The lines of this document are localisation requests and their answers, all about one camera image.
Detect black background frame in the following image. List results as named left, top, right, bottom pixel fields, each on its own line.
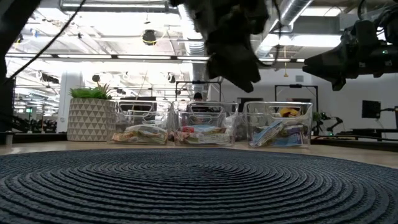
left=274, top=83, right=320, bottom=105
left=175, top=80, right=223, bottom=103

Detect black aluminium rig frame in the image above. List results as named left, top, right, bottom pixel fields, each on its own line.
left=0, top=130, right=398, bottom=153

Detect clear plastic bin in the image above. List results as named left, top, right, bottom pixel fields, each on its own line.
left=107, top=100, right=174, bottom=146
left=244, top=101, right=314, bottom=149
left=172, top=101, right=239, bottom=147

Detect long light strip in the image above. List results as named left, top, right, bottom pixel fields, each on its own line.
left=4, top=53, right=307, bottom=65

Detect round black ceiling lamp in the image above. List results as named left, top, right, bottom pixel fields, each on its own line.
left=142, top=29, right=158, bottom=47

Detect white and green granola bar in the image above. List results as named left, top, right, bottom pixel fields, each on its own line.
left=124, top=124, right=169, bottom=136

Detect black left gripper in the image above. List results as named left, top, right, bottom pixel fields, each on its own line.
left=169, top=0, right=271, bottom=94

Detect red and green granola bar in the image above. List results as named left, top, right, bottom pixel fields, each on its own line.
left=175, top=132, right=233, bottom=146

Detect orange and green granola bar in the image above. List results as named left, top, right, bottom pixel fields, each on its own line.
left=111, top=130, right=169, bottom=145

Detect black monitor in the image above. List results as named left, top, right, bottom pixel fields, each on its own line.
left=361, top=100, right=382, bottom=119

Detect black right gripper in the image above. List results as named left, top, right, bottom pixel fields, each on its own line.
left=302, top=19, right=384, bottom=91

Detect round dark woven placemat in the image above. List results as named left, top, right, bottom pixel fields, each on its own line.
left=0, top=147, right=398, bottom=224

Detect succulent in patterned pot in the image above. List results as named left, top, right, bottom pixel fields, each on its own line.
left=67, top=82, right=118, bottom=142

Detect silver ventilation duct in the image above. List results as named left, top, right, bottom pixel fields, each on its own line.
left=177, top=6, right=215, bottom=94
left=257, top=0, right=315, bottom=68

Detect yellow hanging cord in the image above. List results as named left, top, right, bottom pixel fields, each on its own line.
left=282, top=46, right=289, bottom=78

